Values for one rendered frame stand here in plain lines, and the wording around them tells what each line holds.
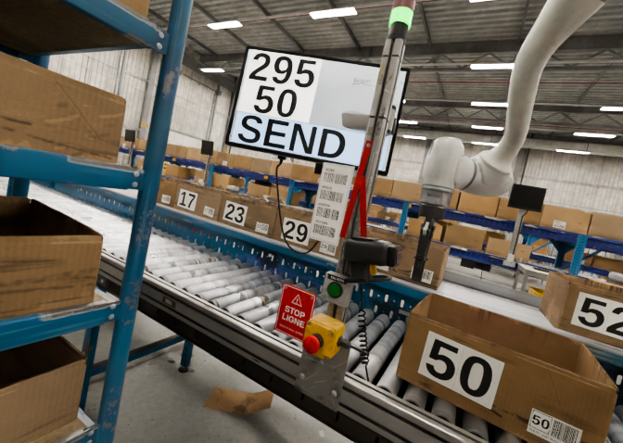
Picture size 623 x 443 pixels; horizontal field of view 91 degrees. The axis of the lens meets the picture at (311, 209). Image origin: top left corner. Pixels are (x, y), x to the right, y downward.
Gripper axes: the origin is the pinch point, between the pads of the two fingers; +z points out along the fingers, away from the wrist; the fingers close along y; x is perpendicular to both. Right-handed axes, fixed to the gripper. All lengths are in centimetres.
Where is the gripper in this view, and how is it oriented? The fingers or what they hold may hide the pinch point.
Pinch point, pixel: (418, 269)
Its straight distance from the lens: 102.4
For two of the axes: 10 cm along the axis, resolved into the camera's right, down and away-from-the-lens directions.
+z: -2.0, 9.8, 0.5
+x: 8.6, 2.1, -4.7
